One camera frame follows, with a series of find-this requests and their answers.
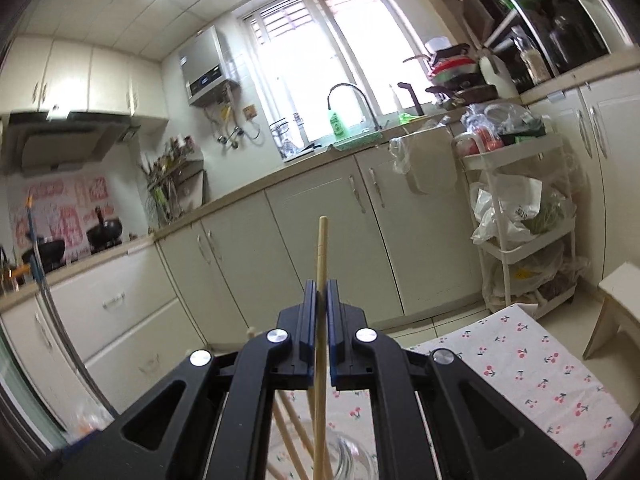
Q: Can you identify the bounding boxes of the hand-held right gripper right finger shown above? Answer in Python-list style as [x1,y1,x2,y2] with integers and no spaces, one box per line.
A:
[326,279,587,480]

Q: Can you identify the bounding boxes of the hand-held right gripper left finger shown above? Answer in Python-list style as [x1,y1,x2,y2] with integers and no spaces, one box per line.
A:
[50,280,319,480]

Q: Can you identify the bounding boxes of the pale bamboo chopstick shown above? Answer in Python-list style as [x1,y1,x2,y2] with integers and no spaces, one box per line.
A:
[311,216,331,480]

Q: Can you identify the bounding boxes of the row of wooden chopsticks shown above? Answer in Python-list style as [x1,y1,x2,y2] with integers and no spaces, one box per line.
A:
[245,327,313,480]

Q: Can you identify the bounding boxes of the clear glass jar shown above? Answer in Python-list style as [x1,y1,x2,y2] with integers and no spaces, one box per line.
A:
[270,425,378,480]

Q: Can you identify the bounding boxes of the cream kitchen base cabinets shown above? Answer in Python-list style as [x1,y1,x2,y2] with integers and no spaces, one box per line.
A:
[0,80,640,431]

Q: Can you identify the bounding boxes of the hanging translucent plastic bag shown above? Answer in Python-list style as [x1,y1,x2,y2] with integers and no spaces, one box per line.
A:
[389,122,458,196]

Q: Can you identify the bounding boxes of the green dish soap bottle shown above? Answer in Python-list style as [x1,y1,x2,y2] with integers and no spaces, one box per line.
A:
[327,107,348,138]

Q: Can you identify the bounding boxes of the white plastic bag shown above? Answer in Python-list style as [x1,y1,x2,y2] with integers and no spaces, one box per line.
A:
[470,177,543,246]

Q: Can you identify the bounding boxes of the cherry print tablecloth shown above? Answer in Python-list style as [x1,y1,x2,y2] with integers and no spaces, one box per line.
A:
[330,305,636,480]

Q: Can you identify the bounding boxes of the black wok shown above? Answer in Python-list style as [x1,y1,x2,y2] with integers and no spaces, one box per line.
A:
[86,207,125,248]

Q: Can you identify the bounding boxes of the curved metal faucet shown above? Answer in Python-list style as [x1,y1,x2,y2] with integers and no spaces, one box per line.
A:
[327,82,383,133]

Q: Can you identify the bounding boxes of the black tap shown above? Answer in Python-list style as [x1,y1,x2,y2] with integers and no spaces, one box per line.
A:
[397,81,426,116]

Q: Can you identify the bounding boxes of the white rolling cart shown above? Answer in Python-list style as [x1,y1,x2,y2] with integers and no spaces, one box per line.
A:
[452,132,581,318]

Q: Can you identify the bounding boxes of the kitchen window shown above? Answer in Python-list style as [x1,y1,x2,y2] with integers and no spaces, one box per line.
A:
[235,0,441,146]

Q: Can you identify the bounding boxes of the clear plastic bag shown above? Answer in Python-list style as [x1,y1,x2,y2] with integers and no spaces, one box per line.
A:
[460,102,548,156]

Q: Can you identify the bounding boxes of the silver water heater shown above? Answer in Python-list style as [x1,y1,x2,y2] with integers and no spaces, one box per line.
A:
[177,25,241,108]

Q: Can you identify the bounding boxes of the stack of pans and bowls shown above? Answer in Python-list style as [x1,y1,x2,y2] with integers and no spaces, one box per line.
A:
[402,37,501,106]

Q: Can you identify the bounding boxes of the black frying pan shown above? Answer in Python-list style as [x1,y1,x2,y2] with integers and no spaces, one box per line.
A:
[22,237,67,273]

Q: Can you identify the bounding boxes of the white step stool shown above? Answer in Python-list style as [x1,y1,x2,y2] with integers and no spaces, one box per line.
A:
[582,260,640,361]

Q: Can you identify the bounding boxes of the grey range hood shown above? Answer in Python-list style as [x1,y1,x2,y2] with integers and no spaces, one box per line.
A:
[0,110,143,176]

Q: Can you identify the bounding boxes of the cream upper cabinets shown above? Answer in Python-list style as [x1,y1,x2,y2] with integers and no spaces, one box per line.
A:
[0,35,168,121]

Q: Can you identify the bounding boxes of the black countertop oven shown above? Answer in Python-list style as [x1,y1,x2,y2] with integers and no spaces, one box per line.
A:
[510,0,613,86]

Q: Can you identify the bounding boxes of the wall spice rack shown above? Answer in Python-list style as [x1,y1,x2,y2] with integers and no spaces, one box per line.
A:
[140,135,208,226]

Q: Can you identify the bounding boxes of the pink wall sticker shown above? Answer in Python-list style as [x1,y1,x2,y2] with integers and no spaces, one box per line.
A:
[10,175,111,251]

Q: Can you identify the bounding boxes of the blue handled mop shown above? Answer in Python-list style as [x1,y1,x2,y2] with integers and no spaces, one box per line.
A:
[27,195,121,421]

